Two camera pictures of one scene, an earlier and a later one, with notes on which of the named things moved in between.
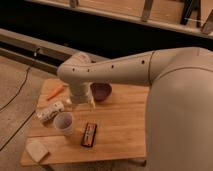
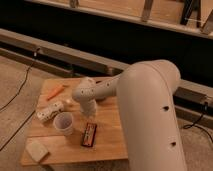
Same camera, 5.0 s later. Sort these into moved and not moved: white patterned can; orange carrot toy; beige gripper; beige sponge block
Moved: beige gripper
Not moved: orange carrot toy; beige sponge block; white patterned can
